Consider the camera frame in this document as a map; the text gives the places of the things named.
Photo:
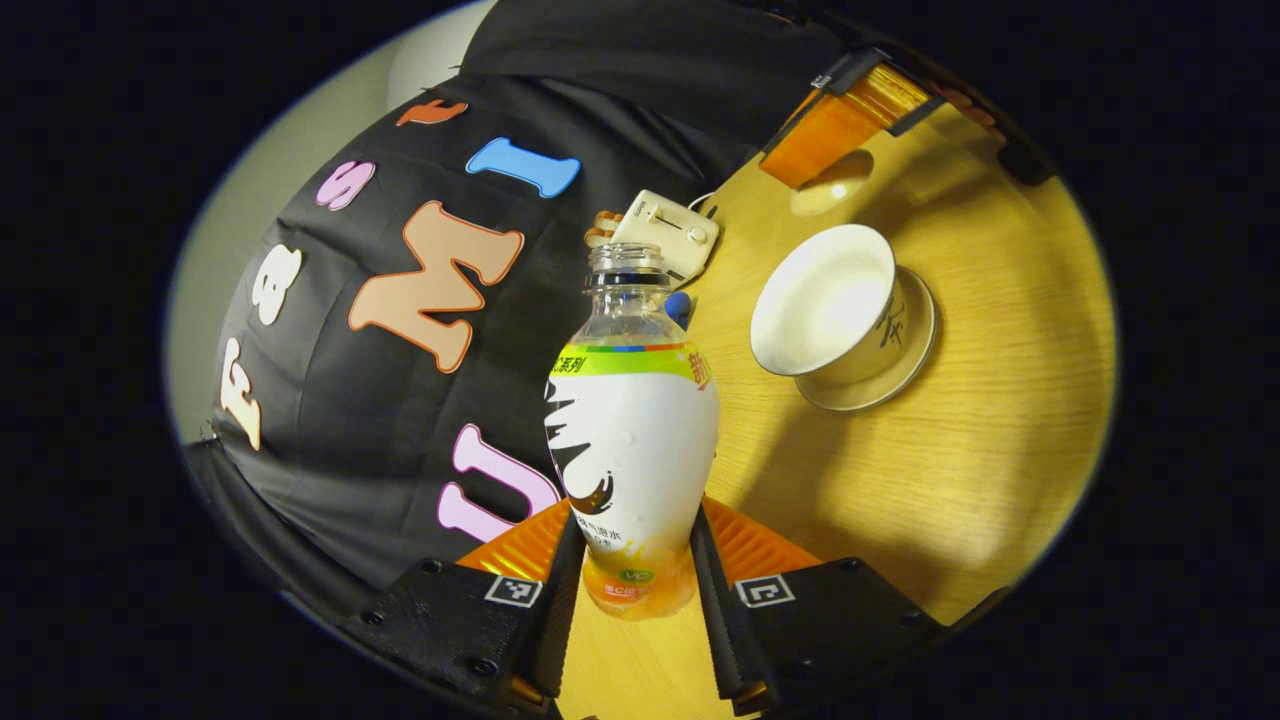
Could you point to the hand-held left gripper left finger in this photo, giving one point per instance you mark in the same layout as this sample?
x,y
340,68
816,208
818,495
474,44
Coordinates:
x,y
558,640

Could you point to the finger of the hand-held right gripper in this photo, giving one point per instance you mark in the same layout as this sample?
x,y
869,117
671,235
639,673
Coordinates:
x,y
820,135

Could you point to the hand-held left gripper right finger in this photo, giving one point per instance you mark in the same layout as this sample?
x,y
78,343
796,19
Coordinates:
x,y
715,620

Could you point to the beige teacup lid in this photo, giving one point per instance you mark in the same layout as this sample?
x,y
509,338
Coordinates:
x,y
830,190

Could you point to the beige teacup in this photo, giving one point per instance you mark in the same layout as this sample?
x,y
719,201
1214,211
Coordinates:
x,y
820,300

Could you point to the white label water bottle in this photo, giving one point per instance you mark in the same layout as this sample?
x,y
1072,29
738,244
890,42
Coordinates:
x,y
635,440

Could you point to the white toaster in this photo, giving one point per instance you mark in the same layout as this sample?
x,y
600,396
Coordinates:
x,y
670,235

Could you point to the beige saucer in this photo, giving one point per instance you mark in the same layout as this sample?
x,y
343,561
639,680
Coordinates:
x,y
915,350

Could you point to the blue towel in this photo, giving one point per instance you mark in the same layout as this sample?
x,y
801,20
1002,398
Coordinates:
x,y
679,308

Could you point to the toasted bread slice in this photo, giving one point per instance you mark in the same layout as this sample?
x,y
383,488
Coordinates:
x,y
608,220
598,238

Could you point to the black backdrop cloth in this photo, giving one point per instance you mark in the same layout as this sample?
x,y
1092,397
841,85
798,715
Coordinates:
x,y
340,420

